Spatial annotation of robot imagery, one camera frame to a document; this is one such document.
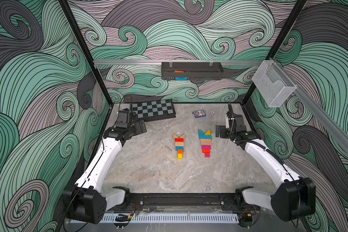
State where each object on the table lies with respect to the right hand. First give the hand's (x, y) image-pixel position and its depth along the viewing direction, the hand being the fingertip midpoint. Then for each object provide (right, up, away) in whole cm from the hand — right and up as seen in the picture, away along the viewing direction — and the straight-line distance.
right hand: (226, 129), depth 84 cm
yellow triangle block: (-6, -4, +16) cm, 18 cm away
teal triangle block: (-12, -4, +19) cm, 23 cm away
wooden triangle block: (-25, -6, +14) cm, 29 cm away
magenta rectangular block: (-9, -13, +11) cm, 19 cm away
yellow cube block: (-27, -17, +4) cm, 32 cm away
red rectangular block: (-26, -8, +13) cm, 31 cm away
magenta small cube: (-10, -17, +6) cm, 21 cm away
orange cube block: (-27, -15, +6) cm, 31 cm away
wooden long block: (-8, -10, +15) cm, 20 cm away
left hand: (-52, +3, -4) cm, 52 cm away
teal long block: (-9, -7, +15) cm, 19 cm away
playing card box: (-11, +10, +27) cm, 31 cm away
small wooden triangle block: (-30, -6, +14) cm, 34 cm away
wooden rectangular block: (-27, -11, +11) cm, 31 cm away
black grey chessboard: (-45, +12, +27) cm, 54 cm away
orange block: (-10, -15, +9) cm, 20 cm away
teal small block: (-28, -13, +10) cm, 32 cm away
